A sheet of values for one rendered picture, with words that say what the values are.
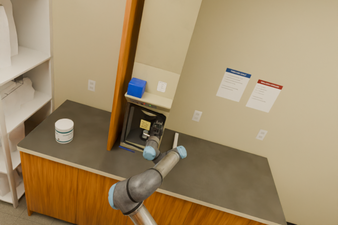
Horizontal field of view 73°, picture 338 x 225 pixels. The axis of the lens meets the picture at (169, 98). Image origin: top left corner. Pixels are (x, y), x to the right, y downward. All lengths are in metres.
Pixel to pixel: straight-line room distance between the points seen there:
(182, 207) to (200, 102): 0.89
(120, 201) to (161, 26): 0.98
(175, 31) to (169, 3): 0.16
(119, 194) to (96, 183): 0.86
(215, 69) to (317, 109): 0.94
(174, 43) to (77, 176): 1.25
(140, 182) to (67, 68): 1.54
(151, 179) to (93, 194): 1.06
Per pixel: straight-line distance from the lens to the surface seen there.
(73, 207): 2.35
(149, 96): 1.59
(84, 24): 2.13
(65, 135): 1.95
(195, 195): 1.84
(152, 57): 1.53
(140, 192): 1.08
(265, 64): 2.01
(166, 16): 1.45
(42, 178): 2.22
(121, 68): 1.52
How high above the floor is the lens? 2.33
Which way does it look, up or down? 30 degrees down
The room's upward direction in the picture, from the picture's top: 16 degrees clockwise
